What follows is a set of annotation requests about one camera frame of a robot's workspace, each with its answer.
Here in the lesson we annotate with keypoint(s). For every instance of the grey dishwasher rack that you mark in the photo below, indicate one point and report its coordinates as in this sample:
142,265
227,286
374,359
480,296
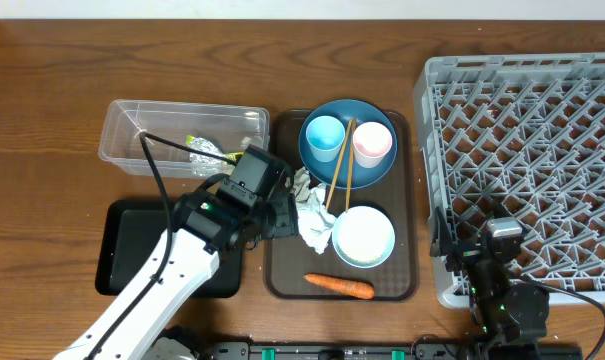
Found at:
526,132

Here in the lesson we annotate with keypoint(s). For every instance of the light blue rice bowl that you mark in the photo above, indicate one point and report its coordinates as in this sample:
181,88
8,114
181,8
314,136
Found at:
363,237

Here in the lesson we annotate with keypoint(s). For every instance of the dark blue plate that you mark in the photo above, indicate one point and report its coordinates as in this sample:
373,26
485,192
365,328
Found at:
344,110

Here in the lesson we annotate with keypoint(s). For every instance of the brown serving tray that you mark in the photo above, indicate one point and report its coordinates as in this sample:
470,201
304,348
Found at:
288,260

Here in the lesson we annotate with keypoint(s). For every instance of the left wooden chopstick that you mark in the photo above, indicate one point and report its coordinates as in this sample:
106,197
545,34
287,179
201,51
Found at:
339,165

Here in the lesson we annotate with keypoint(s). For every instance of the large white tissue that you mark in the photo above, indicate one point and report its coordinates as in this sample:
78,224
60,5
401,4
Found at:
315,223

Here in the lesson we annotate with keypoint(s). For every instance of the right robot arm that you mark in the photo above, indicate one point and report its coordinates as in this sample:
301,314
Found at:
513,316

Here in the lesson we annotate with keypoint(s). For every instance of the small white tissue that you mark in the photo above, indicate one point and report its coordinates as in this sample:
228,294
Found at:
301,184

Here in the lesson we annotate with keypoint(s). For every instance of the orange carrot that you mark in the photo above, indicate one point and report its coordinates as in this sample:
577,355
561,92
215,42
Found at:
351,288

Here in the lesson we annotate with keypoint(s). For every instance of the black plastic tray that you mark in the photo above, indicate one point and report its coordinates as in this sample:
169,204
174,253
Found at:
132,229

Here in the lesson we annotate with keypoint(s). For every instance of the clear plastic bin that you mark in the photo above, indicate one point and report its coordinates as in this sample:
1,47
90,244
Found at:
232,128

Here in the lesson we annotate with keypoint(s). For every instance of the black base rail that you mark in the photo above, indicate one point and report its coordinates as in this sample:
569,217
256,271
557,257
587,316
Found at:
171,349

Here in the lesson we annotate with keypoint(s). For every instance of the foil snack wrapper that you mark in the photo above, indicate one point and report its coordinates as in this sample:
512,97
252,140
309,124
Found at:
210,159

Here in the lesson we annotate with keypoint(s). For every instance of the light blue cup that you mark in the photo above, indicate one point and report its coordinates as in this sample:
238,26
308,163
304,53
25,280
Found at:
325,136

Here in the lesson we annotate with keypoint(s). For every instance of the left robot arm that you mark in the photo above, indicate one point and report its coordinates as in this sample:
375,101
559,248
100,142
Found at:
185,257

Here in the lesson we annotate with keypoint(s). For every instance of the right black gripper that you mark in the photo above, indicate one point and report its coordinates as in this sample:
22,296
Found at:
464,253

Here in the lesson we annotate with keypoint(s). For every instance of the pink cup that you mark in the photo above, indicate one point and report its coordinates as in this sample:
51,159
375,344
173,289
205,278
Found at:
372,142

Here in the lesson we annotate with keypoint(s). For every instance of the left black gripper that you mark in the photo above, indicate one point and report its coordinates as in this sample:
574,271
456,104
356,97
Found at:
289,223

